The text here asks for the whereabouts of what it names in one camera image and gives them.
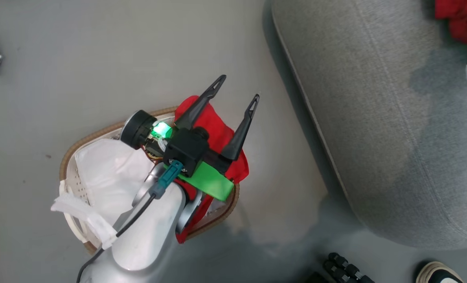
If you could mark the wicker laundry basket white lining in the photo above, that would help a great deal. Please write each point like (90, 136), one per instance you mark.
(76, 182)

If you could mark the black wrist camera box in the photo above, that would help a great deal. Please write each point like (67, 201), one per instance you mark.
(186, 151)

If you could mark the red clothing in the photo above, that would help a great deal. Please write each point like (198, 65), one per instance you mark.
(217, 125)

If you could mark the red garment with folds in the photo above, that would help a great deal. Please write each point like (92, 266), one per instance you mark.
(465, 19)

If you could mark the white clothing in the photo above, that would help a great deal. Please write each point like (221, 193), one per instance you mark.
(107, 173)

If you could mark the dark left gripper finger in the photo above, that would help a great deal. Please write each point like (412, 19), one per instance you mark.
(202, 103)
(241, 131)

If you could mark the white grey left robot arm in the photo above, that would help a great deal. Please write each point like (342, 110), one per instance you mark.
(151, 232)

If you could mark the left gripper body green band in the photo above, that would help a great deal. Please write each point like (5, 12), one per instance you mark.
(210, 181)

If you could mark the white black shoe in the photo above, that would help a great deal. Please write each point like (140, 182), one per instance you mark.
(438, 275)

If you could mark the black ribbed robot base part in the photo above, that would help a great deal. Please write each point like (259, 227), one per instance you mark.
(345, 271)

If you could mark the grey fabric sofa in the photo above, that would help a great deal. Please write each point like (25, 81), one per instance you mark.
(375, 118)

